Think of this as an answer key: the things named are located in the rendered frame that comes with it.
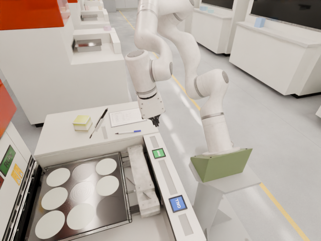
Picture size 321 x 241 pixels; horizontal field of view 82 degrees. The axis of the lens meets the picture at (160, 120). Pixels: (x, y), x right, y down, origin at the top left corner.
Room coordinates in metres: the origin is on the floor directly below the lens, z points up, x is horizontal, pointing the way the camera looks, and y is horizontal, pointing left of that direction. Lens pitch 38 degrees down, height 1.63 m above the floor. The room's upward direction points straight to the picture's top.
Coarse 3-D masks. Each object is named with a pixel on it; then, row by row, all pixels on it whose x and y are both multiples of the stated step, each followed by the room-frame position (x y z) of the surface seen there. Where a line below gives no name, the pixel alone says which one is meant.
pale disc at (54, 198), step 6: (48, 192) 0.44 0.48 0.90; (54, 192) 0.44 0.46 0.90; (60, 192) 0.44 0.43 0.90; (66, 192) 0.44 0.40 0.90; (48, 198) 0.41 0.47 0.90; (54, 198) 0.41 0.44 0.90; (60, 198) 0.41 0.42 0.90; (42, 204) 0.39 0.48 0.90; (48, 204) 0.39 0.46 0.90; (54, 204) 0.39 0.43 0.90; (60, 204) 0.39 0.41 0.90
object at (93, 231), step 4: (124, 220) 0.33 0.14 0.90; (128, 220) 0.32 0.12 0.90; (112, 224) 0.31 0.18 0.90; (116, 224) 0.31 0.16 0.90; (120, 224) 0.31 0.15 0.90; (124, 224) 0.31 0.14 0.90; (100, 228) 0.30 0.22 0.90; (104, 228) 0.30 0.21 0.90; (108, 228) 0.30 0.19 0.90; (112, 228) 0.30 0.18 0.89; (84, 232) 0.28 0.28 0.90; (88, 232) 0.28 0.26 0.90; (92, 232) 0.28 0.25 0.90; (96, 232) 0.29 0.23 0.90; (72, 236) 0.27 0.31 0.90; (76, 236) 0.27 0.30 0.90; (80, 236) 0.27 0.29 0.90; (84, 236) 0.27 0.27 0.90; (60, 240) 0.26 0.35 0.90; (64, 240) 0.26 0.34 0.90; (68, 240) 0.26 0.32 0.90
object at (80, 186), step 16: (96, 160) 0.62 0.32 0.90; (80, 176) 0.52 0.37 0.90; (96, 176) 0.52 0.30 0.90; (80, 192) 0.44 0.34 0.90; (96, 192) 0.44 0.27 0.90; (64, 208) 0.37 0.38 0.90; (96, 208) 0.37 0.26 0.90; (112, 208) 0.37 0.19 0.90; (32, 224) 0.31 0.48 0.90; (64, 224) 0.31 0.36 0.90; (96, 224) 0.31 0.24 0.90; (32, 240) 0.26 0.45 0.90; (48, 240) 0.26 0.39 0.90
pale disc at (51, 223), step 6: (48, 216) 0.34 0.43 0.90; (54, 216) 0.34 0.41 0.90; (60, 216) 0.34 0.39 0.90; (42, 222) 0.32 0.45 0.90; (48, 222) 0.32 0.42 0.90; (54, 222) 0.32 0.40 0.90; (60, 222) 0.32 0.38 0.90; (36, 228) 0.30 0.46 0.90; (42, 228) 0.30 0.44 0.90; (48, 228) 0.30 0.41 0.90; (54, 228) 0.30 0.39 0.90; (60, 228) 0.30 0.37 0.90; (36, 234) 0.28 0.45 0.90; (42, 234) 0.28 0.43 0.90; (48, 234) 0.28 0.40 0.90; (54, 234) 0.28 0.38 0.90
